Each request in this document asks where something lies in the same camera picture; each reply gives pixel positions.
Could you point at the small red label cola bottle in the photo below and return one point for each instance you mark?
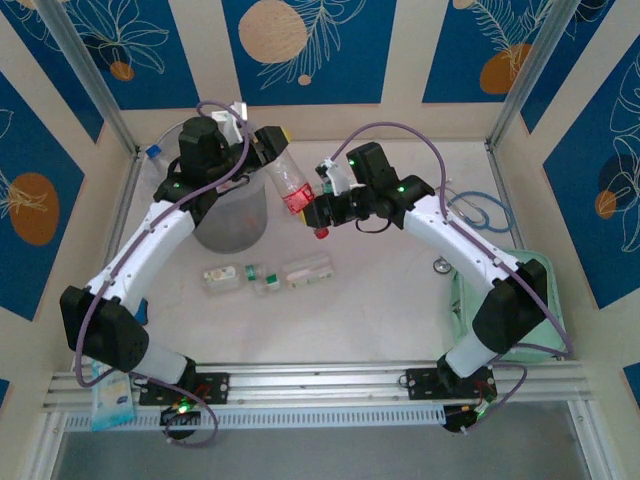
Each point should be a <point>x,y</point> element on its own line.
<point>292,182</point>

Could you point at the Pepsi label plastic bottle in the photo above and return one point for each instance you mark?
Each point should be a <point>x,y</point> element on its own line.
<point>151,160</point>

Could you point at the clear bottle green neck band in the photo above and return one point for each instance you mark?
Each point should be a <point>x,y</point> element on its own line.
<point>307,270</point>

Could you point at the grey translucent waste bin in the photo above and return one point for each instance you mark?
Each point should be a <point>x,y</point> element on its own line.
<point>235,225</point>

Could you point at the short bottle green neck band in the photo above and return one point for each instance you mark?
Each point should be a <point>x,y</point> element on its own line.
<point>220,279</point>

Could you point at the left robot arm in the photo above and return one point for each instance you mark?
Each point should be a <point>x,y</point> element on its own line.
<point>140,250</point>

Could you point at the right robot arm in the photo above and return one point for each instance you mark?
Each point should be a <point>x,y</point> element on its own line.
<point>470,250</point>

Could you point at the blue stethoscope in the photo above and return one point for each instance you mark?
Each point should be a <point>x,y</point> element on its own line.
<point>441,265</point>

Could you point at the small blue object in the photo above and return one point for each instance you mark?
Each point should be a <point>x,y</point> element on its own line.
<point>143,312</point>

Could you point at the mint green case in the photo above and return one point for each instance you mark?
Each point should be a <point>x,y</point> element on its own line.
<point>547,270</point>

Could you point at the black controller board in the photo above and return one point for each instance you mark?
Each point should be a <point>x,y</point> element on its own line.
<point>457,421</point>
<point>180,416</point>

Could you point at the blue white wipes packet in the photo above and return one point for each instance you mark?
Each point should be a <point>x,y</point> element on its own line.
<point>114,400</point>

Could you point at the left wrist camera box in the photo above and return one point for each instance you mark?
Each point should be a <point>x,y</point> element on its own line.
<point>227,122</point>

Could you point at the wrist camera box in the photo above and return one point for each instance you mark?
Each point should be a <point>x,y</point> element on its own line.
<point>227,122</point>
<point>334,175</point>

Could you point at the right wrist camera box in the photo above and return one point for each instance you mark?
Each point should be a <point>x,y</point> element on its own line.
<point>334,175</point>

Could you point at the aluminium frame post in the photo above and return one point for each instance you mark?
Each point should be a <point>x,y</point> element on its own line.
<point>530,70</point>
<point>85,70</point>

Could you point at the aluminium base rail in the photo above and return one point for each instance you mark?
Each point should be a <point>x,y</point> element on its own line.
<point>320,380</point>

